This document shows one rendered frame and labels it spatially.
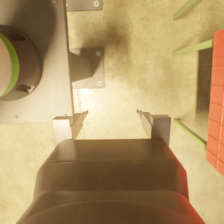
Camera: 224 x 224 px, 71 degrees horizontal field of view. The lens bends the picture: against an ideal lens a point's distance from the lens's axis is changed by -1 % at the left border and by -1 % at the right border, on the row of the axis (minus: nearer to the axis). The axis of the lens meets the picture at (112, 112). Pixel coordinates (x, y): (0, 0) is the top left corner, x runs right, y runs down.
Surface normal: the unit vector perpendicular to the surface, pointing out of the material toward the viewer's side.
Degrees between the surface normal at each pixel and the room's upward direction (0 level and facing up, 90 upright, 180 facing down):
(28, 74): 73
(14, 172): 0
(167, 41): 0
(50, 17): 0
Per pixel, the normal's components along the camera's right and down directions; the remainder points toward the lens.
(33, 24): -0.01, 0.25
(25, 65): 0.97, 0.10
